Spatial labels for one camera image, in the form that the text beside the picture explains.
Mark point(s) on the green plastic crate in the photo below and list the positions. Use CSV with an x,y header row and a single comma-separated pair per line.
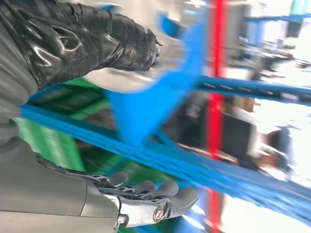
x,y
48,144

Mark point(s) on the blue steel shelf rack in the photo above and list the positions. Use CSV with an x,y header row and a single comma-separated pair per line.
x,y
136,112

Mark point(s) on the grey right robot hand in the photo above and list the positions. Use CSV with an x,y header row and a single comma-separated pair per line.
x,y
48,199

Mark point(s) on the red barrier belt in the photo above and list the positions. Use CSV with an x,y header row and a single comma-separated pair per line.
x,y
216,112

